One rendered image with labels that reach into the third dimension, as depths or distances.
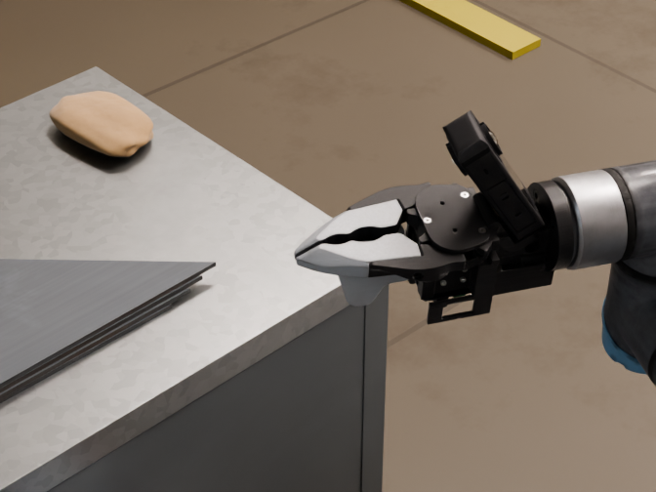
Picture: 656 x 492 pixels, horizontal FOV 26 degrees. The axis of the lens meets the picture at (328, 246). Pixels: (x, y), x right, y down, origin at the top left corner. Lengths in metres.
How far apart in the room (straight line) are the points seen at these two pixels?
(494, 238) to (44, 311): 0.69
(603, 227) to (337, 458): 0.83
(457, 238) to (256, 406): 0.65
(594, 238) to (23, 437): 0.68
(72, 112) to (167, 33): 2.39
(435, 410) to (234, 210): 1.31
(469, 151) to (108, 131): 0.93
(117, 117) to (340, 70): 2.23
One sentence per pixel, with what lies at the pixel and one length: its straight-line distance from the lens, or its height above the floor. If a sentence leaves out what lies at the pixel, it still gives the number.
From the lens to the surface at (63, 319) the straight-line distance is 1.61.
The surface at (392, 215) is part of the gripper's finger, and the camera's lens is 1.09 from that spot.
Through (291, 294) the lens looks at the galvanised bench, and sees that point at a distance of 1.66.
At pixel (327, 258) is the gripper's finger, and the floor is 1.46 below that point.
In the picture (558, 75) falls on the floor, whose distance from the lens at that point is 4.12.
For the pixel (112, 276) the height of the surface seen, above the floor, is 1.07.
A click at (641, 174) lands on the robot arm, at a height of 1.47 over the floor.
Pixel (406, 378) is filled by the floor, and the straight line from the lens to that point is 3.08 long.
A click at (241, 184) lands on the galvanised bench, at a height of 1.05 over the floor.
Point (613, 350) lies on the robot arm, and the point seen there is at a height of 1.30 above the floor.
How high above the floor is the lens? 2.12
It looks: 38 degrees down
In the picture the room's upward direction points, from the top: straight up
